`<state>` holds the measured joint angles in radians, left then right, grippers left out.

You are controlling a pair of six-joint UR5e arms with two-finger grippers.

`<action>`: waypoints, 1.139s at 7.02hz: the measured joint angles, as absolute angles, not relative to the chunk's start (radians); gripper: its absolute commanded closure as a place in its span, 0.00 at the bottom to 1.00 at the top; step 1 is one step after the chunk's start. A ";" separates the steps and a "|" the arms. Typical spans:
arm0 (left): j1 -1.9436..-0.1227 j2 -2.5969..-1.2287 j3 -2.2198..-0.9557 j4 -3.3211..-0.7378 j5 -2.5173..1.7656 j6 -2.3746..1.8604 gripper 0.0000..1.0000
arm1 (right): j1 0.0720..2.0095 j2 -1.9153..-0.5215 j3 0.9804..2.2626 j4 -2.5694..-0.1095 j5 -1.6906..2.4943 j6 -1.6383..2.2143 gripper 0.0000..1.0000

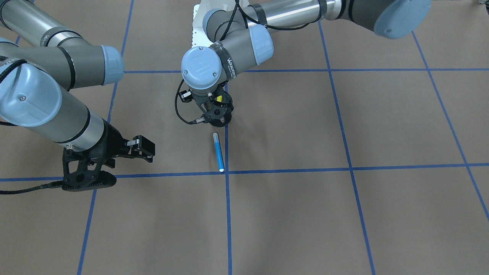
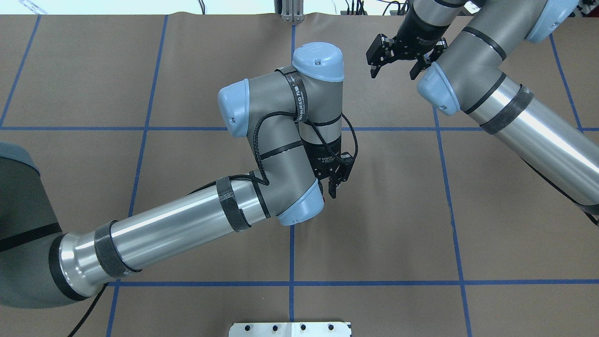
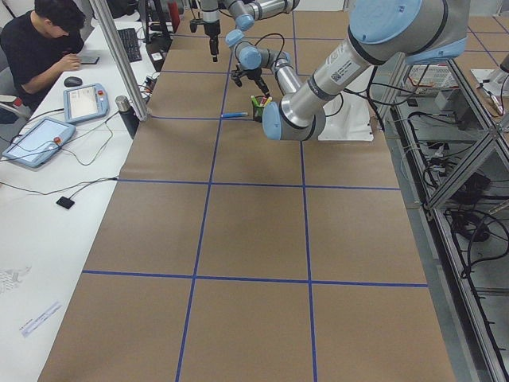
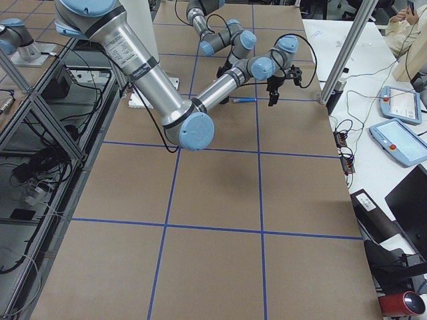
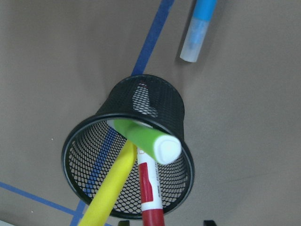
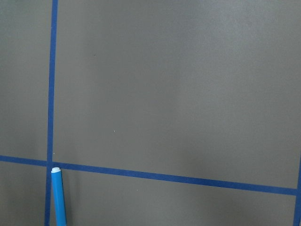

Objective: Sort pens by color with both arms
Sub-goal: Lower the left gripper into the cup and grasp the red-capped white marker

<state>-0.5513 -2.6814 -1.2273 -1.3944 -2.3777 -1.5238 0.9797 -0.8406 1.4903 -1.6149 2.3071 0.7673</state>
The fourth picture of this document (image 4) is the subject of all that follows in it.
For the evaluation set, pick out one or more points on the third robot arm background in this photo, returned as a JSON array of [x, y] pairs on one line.
[[20, 46]]

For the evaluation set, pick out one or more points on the person in cream top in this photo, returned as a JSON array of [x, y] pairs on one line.
[[404, 28]]

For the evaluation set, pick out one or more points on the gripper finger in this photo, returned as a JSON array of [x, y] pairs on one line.
[[273, 98]]

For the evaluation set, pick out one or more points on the far blue teach pendant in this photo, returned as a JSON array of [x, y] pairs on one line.
[[403, 104]]

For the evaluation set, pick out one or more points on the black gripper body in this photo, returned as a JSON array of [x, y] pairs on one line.
[[224, 69], [274, 82]]

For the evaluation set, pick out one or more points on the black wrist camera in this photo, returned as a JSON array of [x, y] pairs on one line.
[[295, 74]]

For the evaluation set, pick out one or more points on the black monitor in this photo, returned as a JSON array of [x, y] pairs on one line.
[[407, 202]]

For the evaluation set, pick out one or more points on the near blue teach pendant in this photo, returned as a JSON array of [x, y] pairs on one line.
[[400, 142]]

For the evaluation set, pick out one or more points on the blue teach pendant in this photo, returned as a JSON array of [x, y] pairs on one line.
[[400, 142], [403, 104]]

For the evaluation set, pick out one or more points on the aluminium frame post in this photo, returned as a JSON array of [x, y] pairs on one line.
[[350, 42]]

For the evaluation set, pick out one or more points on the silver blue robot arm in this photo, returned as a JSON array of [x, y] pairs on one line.
[[186, 122], [234, 35]]

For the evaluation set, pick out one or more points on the red cylindrical bottle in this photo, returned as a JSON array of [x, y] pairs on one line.
[[402, 304]]

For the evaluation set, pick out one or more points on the blue marker pen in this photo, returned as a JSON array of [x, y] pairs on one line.
[[244, 100]]

